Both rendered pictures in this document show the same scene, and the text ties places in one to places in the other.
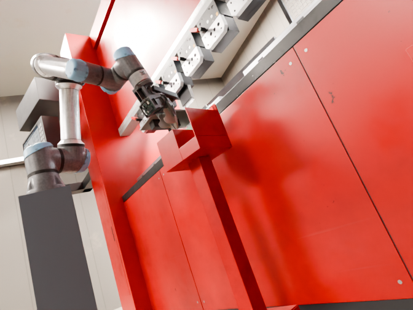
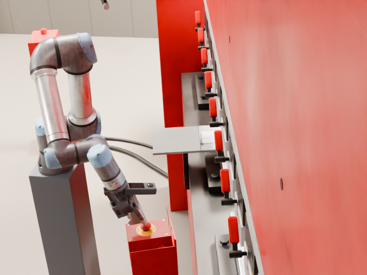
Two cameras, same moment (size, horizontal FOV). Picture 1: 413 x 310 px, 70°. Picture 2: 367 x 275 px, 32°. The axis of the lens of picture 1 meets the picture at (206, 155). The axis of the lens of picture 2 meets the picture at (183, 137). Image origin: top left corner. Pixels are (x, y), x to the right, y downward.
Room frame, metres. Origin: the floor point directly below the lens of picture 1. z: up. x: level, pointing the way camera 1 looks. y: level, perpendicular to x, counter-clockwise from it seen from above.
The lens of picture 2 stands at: (-0.25, -1.18, 2.24)
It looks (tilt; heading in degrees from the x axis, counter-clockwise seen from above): 31 degrees down; 39
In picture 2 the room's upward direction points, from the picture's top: 3 degrees counter-clockwise
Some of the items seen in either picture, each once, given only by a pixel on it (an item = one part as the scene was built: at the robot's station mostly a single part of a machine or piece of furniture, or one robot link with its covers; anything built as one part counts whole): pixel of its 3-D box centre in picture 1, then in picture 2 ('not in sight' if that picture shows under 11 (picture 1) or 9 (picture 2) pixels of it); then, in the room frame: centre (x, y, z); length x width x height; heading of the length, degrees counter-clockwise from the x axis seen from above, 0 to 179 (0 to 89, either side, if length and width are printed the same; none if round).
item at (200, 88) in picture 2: not in sight; (201, 91); (1.86, 0.42, 0.89); 0.30 x 0.05 x 0.03; 40
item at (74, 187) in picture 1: (80, 181); not in sight; (2.26, 1.04, 1.18); 0.40 x 0.24 x 0.07; 40
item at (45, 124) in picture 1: (43, 151); not in sight; (2.02, 1.15, 1.42); 0.45 x 0.12 x 0.36; 51
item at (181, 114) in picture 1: (170, 119); (187, 139); (1.35, 0.11, 1.00); 0.26 x 0.18 x 0.01; 130
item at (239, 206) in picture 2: not in sight; (254, 205); (0.85, -0.50, 1.26); 0.15 x 0.09 x 0.17; 40
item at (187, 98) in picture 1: (187, 97); not in sight; (1.44, -0.01, 1.13); 0.10 x 0.02 x 0.10; 40
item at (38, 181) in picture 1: (45, 185); (54, 155); (1.15, 0.67, 0.82); 0.15 x 0.15 x 0.10
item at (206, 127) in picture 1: (190, 137); (151, 244); (1.01, 0.03, 0.75); 0.20 x 0.16 x 0.18; 47
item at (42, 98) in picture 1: (50, 142); not in sight; (2.12, 1.13, 1.52); 0.51 x 0.25 x 0.85; 51
